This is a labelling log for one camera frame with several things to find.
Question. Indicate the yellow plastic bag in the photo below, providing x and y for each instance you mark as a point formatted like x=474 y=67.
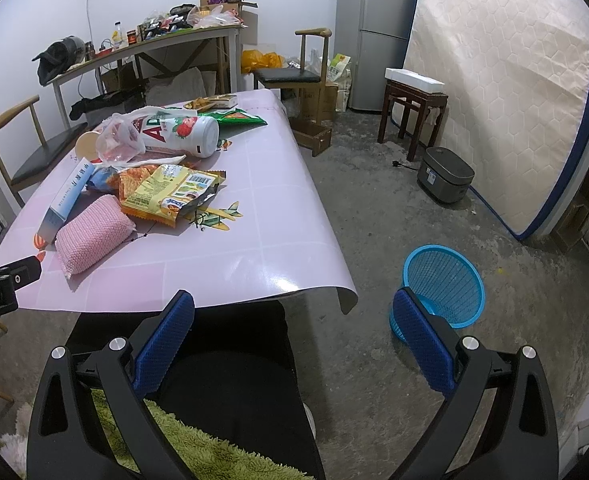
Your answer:
x=253 y=60

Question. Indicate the grey refrigerator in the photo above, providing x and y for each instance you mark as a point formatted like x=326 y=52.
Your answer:
x=375 y=35

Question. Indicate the left wooden chair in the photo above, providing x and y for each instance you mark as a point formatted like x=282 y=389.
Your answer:
x=37 y=163

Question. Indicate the yellow snack bag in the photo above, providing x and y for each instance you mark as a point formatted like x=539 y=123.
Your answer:
x=171 y=192

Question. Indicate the clear plastic bag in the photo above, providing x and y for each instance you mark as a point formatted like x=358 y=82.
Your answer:
x=118 y=140

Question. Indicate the grey rice cooker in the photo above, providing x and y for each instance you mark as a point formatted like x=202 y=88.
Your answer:
x=444 y=175

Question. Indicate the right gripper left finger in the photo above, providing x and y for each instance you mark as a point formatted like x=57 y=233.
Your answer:
x=66 y=440

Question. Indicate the orange snack bag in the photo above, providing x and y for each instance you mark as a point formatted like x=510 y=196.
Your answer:
x=126 y=182

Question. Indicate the blue plastic trash basket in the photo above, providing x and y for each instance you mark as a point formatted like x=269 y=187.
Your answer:
x=447 y=284

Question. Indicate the blue white toothpaste box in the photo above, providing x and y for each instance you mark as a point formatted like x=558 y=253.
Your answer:
x=59 y=209

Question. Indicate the white foam box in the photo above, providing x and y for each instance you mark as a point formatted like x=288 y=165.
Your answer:
x=414 y=80

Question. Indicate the pink table cover sheet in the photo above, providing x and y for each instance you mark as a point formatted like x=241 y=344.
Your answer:
x=266 y=234

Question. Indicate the white quilted mattress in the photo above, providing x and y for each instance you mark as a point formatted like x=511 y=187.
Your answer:
x=516 y=73

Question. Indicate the green shaggy rug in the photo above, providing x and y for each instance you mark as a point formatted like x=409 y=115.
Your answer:
x=207 y=457

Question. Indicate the dark wooden stool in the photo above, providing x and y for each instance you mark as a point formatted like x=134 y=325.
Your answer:
x=417 y=104

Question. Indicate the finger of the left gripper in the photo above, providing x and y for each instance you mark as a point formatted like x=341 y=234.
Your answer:
x=24 y=271

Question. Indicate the pink knitted sponge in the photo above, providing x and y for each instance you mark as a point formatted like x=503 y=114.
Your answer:
x=100 y=228

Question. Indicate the small snack packets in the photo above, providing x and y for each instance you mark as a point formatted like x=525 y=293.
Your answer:
x=220 y=102

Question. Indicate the white cluttered side table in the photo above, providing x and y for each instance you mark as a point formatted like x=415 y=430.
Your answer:
x=228 y=33

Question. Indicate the white AD drink bottle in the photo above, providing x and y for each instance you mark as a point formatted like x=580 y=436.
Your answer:
x=177 y=133

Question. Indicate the wooden chair black seat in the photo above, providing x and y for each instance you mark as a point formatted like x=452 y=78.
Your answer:
x=299 y=78

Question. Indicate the paper cup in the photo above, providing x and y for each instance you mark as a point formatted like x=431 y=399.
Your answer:
x=85 y=146

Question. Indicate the green snack bag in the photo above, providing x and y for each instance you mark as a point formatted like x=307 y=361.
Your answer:
x=236 y=117

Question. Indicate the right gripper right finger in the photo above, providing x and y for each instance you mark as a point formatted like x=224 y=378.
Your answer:
x=519 y=439

